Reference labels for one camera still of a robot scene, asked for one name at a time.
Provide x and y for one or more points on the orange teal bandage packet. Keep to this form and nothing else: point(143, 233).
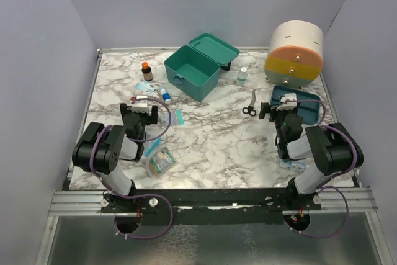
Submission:
point(160, 161)

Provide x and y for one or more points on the blue divided tray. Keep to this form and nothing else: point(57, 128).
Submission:
point(309, 110)

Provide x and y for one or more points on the light blue gauze packet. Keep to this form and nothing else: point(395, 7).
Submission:
point(146, 87)

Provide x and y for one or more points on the aluminium frame rail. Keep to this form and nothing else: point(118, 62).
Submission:
point(91, 203)

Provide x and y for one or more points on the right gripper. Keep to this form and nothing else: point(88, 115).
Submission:
point(267, 108)

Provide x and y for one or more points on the black-handled bandage scissors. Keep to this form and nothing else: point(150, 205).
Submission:
point(250, 110)

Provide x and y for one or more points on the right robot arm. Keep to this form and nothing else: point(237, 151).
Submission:
point(331, 146)

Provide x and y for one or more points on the black mounting rail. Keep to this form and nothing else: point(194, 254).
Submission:
point(159, 207)

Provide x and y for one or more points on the blue white packet right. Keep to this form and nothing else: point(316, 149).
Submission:
point(293, 166)

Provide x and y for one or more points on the round pastel drawer cabinet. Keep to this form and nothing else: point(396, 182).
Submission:
point(295, 55)

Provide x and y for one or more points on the small teal-strip zip bag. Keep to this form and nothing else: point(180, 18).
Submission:
point(174, 118)

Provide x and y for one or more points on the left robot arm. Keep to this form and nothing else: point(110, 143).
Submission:
point(100, 148)

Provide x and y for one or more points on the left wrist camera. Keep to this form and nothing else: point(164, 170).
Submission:
point(139, 104)

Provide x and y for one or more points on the clear white-capped bottle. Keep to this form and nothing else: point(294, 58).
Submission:
point(242, 76)

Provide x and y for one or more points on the brown orange-capped medicine bottle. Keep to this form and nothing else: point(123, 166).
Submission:
point(147, 72)

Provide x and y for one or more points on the blue clear plastic pouch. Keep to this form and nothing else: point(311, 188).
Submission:
point(150, 146)

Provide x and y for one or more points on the white blue bandage roll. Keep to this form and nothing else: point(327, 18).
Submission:
point(165, 95)

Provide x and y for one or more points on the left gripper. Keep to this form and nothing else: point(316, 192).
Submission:
point(151, 119)

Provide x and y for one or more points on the teal medicine kit box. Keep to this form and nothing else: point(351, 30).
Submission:
point(195, 68)

